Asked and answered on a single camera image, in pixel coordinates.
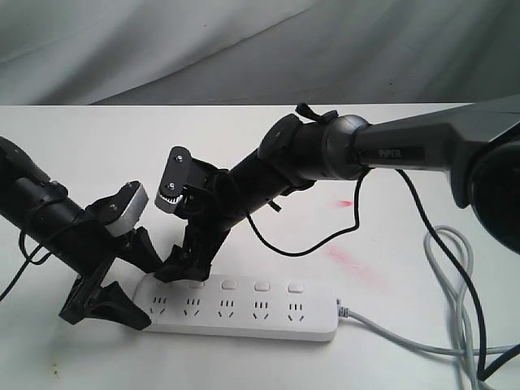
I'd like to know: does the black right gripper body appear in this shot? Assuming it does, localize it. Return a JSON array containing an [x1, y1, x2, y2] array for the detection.
[[178, 158, 245, 268]]

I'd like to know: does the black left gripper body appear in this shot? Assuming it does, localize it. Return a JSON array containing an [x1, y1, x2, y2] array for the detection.
[[58, 195, 120, 324]]

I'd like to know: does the white five-outlet power strip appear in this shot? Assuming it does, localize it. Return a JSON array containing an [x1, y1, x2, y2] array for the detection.
[[133, 274, 340, 342]]

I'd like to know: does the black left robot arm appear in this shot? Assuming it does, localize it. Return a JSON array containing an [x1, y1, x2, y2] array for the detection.
[[1, 138, 163, 330]]

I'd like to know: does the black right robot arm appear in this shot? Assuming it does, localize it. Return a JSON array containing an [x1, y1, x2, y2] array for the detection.
[[155, 95, 519, 282]]

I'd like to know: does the grey backdrop cloth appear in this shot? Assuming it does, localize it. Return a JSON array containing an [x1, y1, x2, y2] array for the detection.
[[1, 1, 519, 105]]

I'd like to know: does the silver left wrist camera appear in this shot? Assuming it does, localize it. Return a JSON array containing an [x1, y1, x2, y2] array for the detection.
[[99, 180, 149, 237]]

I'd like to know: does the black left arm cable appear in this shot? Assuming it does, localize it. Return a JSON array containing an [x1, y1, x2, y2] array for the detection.
[[0, 219, 78, 304]]

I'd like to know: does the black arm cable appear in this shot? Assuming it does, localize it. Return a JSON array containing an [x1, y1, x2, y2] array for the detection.
[[0, 219, 78, 304], [243, 168, 520, 383]]

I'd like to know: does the grey power cord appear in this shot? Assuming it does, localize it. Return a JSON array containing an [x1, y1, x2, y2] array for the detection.
[[335, 224, 520, 390]]

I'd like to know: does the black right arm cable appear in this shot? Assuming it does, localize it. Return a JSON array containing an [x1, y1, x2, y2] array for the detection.
[[243, 168, 520, 383]]

